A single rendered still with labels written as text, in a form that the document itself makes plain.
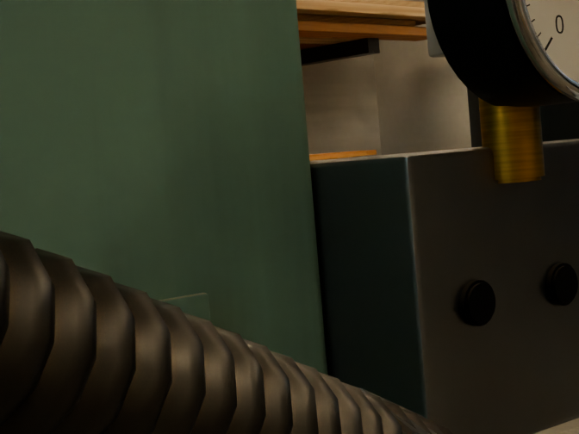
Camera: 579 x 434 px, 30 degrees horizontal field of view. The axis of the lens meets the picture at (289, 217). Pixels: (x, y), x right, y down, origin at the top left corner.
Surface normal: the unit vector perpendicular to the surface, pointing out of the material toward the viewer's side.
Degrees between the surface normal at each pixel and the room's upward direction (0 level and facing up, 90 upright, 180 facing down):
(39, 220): 90
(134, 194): 90
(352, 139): 90
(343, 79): 90
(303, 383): 37
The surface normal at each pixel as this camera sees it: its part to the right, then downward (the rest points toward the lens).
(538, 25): 0.62, -0.01
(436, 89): -0.68, 0.09
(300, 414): 0.25, -0.47
